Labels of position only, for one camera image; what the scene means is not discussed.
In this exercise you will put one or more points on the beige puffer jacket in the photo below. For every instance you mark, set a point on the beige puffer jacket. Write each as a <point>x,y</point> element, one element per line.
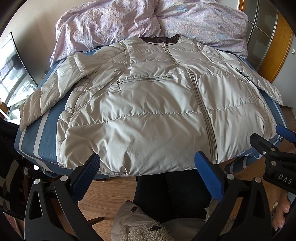
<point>146,106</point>

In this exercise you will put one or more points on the black trousers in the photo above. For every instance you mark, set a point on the black trousers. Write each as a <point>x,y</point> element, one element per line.
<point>172,195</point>

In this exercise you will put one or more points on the lilac floral duvet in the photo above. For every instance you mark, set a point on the lilac floral duvet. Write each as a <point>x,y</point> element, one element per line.
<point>101,23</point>

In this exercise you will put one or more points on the person's right hand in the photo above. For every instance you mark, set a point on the person's right hand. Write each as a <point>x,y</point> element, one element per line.
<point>282,206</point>

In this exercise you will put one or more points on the cream fuzzy slipper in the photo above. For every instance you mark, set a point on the cream fuzzy slipper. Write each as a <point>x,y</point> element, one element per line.
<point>131,223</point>

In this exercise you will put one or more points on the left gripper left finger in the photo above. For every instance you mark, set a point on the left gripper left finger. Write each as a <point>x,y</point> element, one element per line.
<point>41,220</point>

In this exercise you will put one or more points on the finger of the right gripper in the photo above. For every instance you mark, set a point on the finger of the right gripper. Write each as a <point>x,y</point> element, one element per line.
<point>264,147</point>
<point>286,133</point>

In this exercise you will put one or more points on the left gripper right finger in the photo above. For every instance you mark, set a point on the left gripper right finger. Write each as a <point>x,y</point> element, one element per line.
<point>253,220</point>

